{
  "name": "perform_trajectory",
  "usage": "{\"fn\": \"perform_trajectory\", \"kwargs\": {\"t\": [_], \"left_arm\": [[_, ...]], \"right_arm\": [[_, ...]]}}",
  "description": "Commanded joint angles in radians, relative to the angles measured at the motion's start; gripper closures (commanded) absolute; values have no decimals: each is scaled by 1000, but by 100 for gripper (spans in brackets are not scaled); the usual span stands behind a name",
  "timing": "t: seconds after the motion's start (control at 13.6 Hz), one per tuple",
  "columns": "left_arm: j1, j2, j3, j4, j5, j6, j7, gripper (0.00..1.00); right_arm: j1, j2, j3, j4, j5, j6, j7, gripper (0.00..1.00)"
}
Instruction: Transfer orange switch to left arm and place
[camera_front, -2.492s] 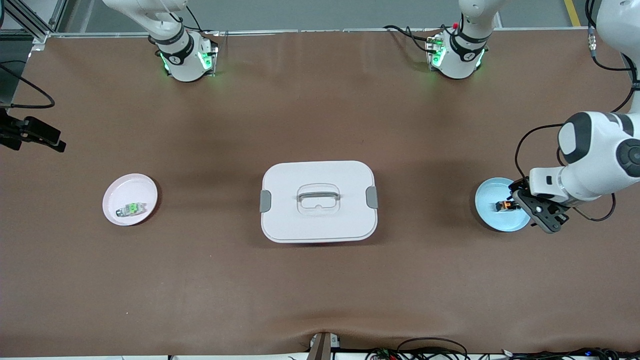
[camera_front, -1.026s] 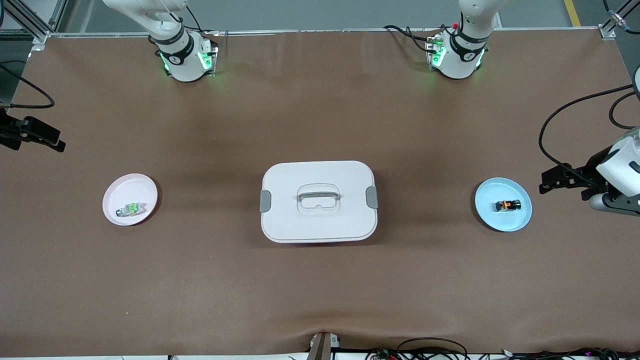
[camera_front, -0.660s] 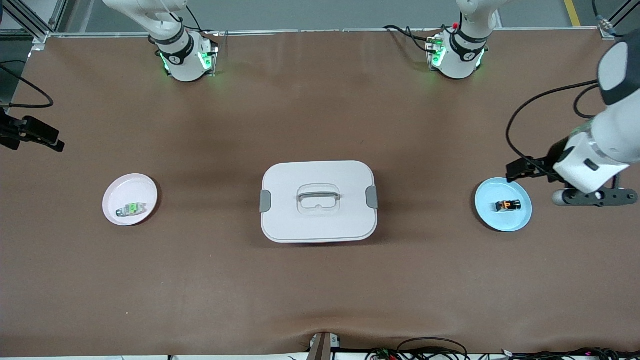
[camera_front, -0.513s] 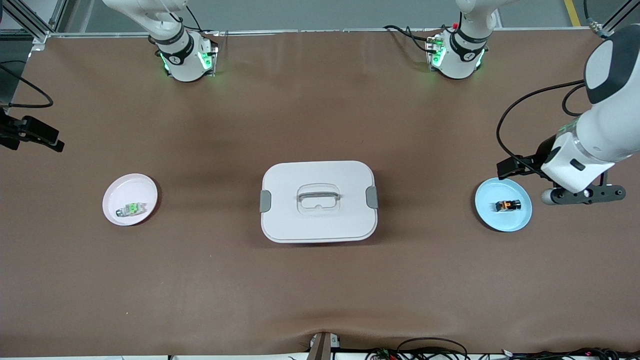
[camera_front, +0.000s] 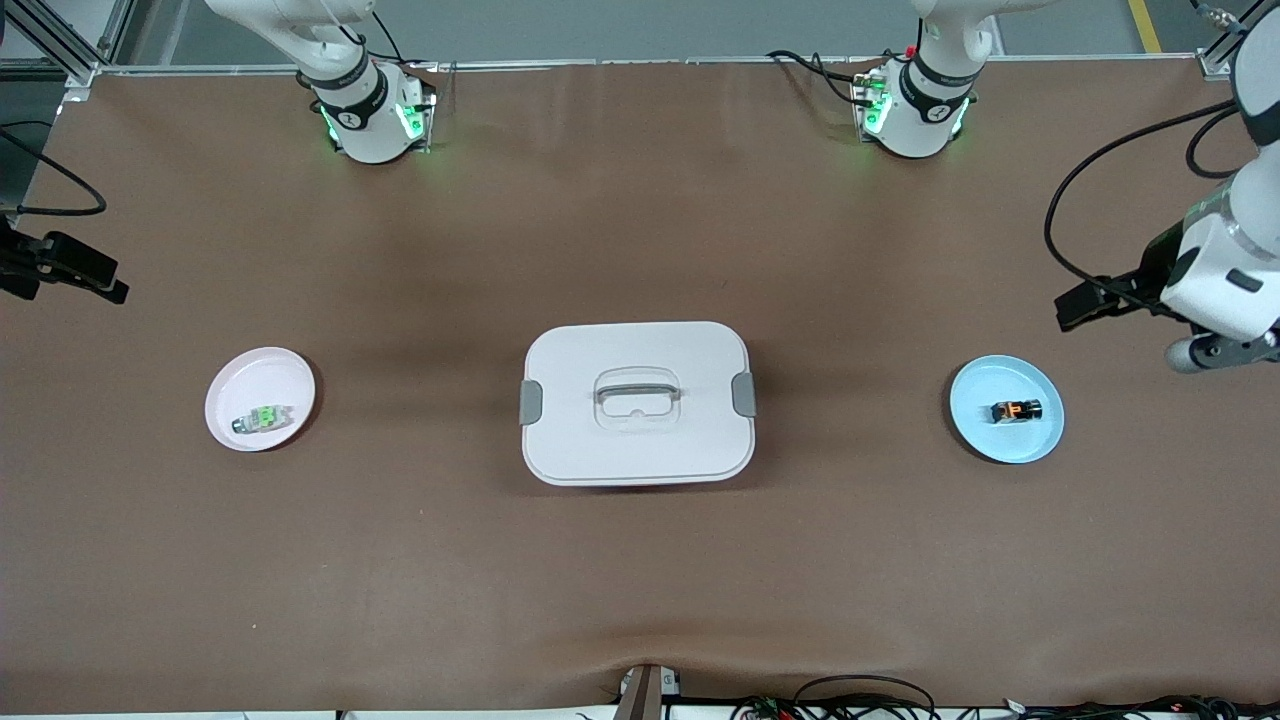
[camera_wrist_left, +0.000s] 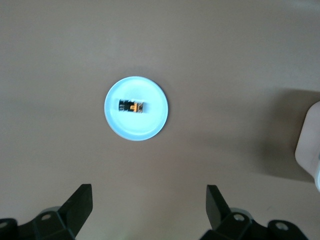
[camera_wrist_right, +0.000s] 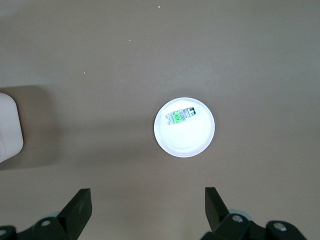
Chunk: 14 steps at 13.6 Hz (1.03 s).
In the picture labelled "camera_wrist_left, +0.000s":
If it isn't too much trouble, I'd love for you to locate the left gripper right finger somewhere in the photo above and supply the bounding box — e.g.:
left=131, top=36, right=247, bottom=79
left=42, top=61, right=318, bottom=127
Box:
left=201, top=184, right=270, bottom=240

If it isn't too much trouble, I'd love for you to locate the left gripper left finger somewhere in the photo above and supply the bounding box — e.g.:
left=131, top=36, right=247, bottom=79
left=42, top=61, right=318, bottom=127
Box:
left=18, top=183, right=94, bottom=240

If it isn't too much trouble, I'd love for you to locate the white lidded storage box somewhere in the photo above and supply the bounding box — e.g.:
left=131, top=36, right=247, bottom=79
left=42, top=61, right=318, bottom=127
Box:
left=294, top=99, right=320, bottom=193

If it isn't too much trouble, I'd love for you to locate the light blue round plate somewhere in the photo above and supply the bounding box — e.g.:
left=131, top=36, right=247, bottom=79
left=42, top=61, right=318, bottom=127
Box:
left=103, top=75, right=170, bottom=142

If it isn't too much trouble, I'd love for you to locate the brown table mat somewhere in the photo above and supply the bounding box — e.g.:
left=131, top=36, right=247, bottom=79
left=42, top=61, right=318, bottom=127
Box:
left=0, top=0, right=320, bottom=240

